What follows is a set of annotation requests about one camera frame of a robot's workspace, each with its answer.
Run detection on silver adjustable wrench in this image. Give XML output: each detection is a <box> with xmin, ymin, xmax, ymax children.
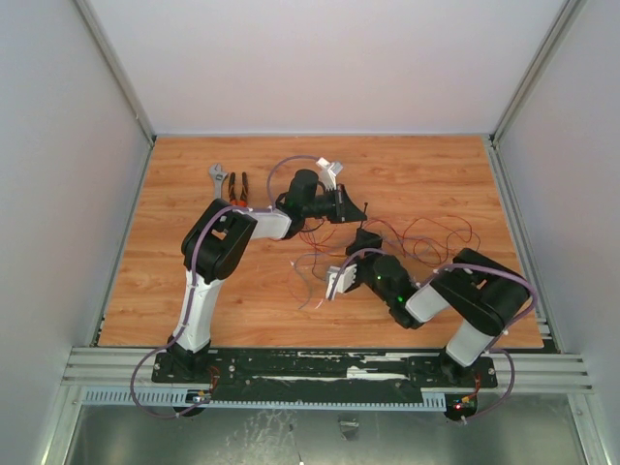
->
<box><xmin>208</xmin><ymin>163</ymin><xmax>229</xmax><ymax>199</ymax></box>

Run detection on black zip tie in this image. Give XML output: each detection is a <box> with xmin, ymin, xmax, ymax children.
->
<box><xmin>358</xmin><ymin>201</ymin><xmax>368</xmax><ymax>230</ymax></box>

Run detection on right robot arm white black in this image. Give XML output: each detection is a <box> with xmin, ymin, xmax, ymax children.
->
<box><xmin>330</xmin><ymin>228</ymin><xmax>537</xmax><ymax>386</ymax></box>

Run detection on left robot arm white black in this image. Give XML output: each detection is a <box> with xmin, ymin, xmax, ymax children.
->
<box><xmin>166</xmin><ymin>170</ymin><xmax>367</xmax><ymax>383</ymax></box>

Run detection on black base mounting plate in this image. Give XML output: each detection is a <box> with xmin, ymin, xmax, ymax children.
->
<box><xmin>151</xmin><ymin>348</ymin><xmax>498</xmax><ymax>402</ymax></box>

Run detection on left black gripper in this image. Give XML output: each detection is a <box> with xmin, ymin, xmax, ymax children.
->
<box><xmin>303</xmin><ymin>184</ymin><xmax>368</xmax><ymax>225</ymax></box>

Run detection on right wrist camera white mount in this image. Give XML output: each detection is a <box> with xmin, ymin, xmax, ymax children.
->
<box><xmin>325</xmin><ymin>264</ymin><xmax>357</xmax><ymax>300</ymax></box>

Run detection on grey slotted cable duct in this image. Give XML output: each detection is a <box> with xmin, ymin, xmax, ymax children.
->
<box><xmin>82</xmin><ymin>387</ymin><xmax>447</xmax><ymax>413</ymax></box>

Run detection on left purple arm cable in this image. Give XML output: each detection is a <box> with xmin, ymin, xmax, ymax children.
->
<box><xmin>130</xmin><ymin>153</ymin><xmax>326</xmax><ymax>419</ymax></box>

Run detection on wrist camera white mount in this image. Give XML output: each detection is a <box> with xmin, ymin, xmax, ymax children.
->
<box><xmin>325</xmin><ymin>264</ymin><xmax>357</xmax><ymax>300</ymax></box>
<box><xmin>316</xmin><ymin>157</ymin><xmax>343</xmax><ymax>191</ymax></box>

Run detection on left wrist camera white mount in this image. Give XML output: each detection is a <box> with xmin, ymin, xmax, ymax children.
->
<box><xmin>316</xmin><ymin>157</ymin><xmax>343</xmax><ymax>191</ymax></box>

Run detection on orange black pliers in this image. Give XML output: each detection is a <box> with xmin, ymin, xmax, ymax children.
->
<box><xmin>227</xmin><ymin>171</ymin><xmax>251</xmax><ymax>208</ymax></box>

